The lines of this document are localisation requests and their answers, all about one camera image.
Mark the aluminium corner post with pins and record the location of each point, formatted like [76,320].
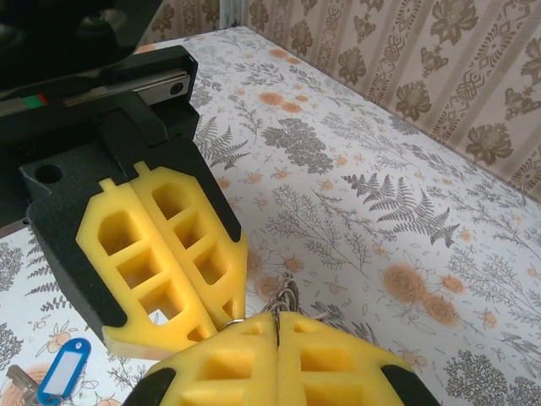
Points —
[231,12]

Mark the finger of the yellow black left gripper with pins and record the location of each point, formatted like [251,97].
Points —
[211,237]
[89,254]

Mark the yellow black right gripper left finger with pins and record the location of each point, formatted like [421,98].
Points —
[236,372]

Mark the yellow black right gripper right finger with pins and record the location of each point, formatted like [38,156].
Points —
[329,372]

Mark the blue tagged key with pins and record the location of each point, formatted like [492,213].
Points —
[63,368]

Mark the large metal keyring with keys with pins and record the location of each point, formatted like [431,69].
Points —
[285,296]

